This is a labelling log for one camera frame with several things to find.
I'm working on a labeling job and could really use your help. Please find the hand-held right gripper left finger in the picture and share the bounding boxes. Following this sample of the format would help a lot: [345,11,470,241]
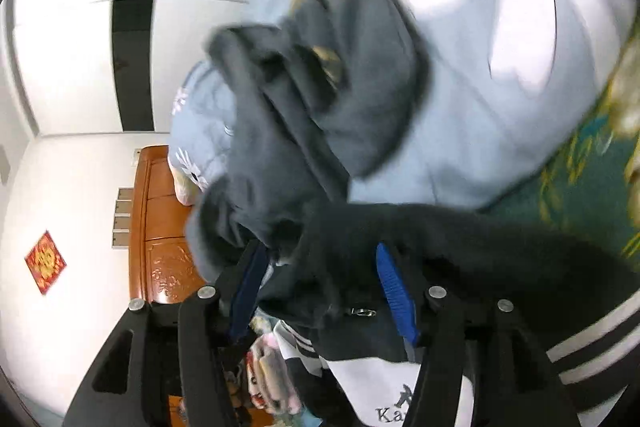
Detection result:
[62,241,272,427]

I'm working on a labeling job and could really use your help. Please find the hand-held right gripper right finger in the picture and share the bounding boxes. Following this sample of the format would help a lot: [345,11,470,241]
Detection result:
[375,242,581,427]

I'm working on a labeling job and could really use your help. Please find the colourful printed cloth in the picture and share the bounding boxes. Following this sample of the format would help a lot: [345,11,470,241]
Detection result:
[222,314,306,415]

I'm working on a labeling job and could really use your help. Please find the black white striped jacket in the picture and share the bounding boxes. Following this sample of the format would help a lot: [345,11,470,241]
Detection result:
[257,202,640,427]

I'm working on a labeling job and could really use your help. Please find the red wall decoration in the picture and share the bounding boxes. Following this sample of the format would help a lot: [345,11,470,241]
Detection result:
[24,230,67,296]

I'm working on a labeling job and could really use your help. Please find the light blue floral quilt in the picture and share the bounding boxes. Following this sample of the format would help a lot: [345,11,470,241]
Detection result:
[167,0,638,212]

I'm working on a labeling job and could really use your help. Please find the wooden headboard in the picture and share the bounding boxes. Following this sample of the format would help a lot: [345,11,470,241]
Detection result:
[128,145,211,305]

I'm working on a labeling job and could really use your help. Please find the green patterned bedsheet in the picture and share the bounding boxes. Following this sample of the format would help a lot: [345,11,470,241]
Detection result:
[487,97,640,258]

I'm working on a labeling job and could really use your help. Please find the grey sweatshirt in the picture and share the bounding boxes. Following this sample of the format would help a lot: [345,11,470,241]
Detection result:
[186,0,432,278]

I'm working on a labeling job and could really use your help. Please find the white wall switch panels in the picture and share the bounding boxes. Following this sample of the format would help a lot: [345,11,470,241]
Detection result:
[112,187,133,249]

